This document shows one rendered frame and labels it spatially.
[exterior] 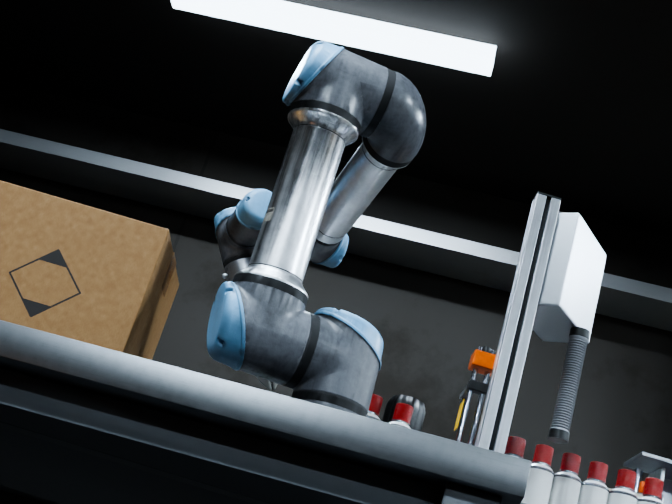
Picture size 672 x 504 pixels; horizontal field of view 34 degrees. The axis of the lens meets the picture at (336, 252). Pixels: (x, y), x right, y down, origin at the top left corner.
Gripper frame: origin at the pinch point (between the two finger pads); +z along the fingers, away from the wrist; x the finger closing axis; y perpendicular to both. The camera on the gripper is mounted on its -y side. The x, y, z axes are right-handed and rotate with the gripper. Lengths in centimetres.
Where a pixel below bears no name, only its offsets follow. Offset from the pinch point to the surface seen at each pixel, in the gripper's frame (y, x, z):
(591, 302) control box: -7, -61, 0
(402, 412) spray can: -1.1, -21.9, 11.1
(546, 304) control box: -16, -49, 1
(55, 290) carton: -43, 31, -9
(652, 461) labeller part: 7, -68, 29
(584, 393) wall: 237, -145, -27
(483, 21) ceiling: 121, -110, -139
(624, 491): -2, -57, 34
